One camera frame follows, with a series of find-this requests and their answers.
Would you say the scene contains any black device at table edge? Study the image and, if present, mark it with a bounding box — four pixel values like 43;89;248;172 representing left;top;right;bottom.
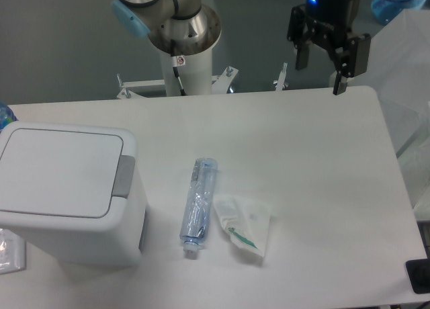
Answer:
405;259;429;294

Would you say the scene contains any crushed clear plastic bottle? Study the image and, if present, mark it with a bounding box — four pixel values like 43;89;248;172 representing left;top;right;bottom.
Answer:
179;158;218;259

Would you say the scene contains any white push-lid trash can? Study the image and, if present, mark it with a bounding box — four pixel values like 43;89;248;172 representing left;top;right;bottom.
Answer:
1;121;147;266

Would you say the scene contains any blue bottle at left edge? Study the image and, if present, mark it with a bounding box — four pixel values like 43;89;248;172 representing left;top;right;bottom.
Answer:
0;102;18;132

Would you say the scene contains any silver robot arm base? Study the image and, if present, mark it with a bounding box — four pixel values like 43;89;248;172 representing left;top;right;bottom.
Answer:
111;0;222;56

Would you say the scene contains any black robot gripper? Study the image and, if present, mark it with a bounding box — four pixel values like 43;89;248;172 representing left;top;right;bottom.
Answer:
287;0;372;95

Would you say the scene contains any blue water jug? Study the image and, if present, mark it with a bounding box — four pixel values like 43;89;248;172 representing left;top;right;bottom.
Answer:
370;0;426;26

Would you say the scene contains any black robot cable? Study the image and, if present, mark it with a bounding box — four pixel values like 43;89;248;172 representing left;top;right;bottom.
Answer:
169;39;187;97

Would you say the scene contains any crumpled white plastic wrapper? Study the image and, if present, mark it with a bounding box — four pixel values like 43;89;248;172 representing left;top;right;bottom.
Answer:
213;195;271;258

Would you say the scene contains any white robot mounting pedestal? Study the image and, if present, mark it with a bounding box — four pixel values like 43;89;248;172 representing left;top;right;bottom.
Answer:
116;49;288;99

